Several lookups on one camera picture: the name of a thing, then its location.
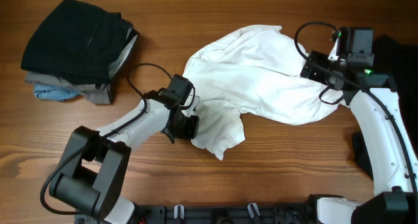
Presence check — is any folded light blue garment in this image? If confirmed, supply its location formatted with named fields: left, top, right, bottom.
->
left=33, top=84, right=80, bottom=102

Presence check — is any white t-shirt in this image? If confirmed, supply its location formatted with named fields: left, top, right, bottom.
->
left=183, top=25, right=342, bottom=160

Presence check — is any folded grey garment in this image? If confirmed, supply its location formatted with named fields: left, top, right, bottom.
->
left=25, top=72, right=113, bottom=104

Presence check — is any black garment on right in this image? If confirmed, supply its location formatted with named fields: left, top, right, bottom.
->
left=351, top=34, right=418, bottom=181

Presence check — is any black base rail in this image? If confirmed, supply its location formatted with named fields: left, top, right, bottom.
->
left=74, top=202, right=314, bottom=224

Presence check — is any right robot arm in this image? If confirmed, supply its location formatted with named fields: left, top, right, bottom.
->
left=299, top=27, right=417, bottom=223

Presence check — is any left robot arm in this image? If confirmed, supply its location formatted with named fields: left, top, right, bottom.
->
left=40, top=74, right=199, bottom=223

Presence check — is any folded black garment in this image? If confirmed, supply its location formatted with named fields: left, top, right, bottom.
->
left=21, top=0, right=138, bottom=84

